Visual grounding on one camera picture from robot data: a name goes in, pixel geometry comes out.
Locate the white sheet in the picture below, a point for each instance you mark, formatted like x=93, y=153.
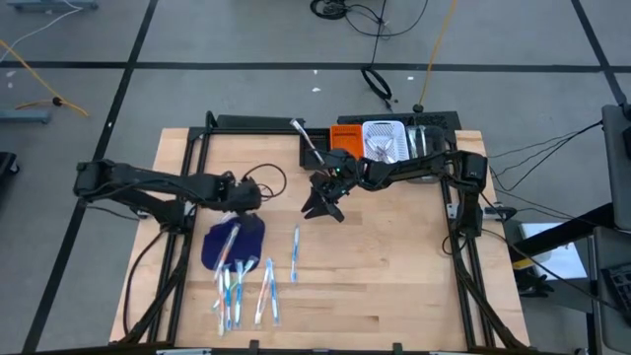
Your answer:
x=562, y=261

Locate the black keyboard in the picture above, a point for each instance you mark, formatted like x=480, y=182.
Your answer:
x=620, y=291

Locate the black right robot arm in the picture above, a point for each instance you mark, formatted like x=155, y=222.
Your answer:
x=424, y=166

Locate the dark blue pouch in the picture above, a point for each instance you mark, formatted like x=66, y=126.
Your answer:
x=227, y=259

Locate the black metal beam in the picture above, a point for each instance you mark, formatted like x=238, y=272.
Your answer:
x=589, y=221

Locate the black slotted basket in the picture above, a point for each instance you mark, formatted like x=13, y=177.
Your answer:
x=323, y=138

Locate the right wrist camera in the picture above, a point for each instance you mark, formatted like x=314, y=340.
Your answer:
x=340, y=159

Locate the white slotted basket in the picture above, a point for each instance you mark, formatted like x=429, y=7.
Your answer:
x=384, y=129

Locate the black aluminium frame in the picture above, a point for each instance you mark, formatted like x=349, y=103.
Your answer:
x=236, y=131

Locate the orange slotted basket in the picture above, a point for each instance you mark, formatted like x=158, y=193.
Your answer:
x=347, y=140

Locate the gray desk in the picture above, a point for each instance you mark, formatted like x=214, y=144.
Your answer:
x=616, y=172

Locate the gray translucent basket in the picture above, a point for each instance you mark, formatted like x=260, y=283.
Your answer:
x=436, y=140

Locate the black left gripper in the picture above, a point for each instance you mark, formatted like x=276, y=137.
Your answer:
x=241, y=194

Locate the blue toothbrush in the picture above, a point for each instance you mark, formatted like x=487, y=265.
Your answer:
x=273, y=301
x=228, y=296
x=295, y=251
x=238, y=296

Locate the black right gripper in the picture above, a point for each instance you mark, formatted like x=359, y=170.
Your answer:
x=340, y=182

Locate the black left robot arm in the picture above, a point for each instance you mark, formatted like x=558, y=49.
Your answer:
x=148, y=180

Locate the pile of packaged toothbrushes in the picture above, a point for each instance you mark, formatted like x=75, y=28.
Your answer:
x=250, y=264

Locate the gray metal base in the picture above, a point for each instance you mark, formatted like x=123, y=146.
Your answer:
x=49, y=5
x=24, y=117

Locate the white toothbrush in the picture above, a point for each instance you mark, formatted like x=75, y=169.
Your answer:
x=228, y=217

